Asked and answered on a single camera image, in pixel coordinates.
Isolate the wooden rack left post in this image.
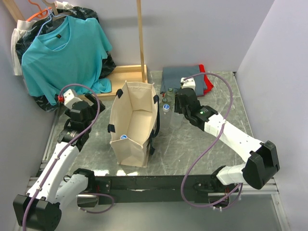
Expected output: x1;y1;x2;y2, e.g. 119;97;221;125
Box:
2;0;25;22

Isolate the wooden rack base tray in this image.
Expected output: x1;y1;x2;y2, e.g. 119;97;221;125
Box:
60;64;148;104

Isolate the light blue wire hanger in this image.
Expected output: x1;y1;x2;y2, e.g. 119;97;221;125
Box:
36;0;70;52

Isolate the orange clothes hanger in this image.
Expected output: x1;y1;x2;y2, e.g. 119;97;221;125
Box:
26;0;52;22

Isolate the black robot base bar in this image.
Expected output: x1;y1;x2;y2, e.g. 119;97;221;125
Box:
67;175;241;207

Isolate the turquoise t-shirt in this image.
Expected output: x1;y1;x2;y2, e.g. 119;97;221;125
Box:
21;16;112;105

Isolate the grey folded garment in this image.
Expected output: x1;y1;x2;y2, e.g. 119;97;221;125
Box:
160;65;206;96

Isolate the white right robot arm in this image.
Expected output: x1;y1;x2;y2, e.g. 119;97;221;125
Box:
175;88;280;192

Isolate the clear bottle green cap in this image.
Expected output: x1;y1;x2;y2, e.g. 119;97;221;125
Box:
160;98;169;107
165;88;175;107

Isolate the aluminium rail frame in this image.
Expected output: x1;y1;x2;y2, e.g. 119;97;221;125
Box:
13;105;291;231

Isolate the beige canvas tote bag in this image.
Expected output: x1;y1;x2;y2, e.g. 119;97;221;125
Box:
108;82;160;167

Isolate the wooden clothes hanger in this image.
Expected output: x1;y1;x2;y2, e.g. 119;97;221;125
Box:
41;0;71;21

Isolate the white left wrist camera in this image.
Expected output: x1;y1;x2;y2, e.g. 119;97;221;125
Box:
58;89;82;110

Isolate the wooden rack post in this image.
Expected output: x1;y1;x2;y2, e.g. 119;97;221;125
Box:
2;0;25;22
136;0;147;82

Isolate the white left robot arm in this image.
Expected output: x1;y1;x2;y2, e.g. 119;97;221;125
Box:
13;90;105;231

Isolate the white hanging garment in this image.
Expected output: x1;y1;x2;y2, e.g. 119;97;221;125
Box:
11;1;74;76

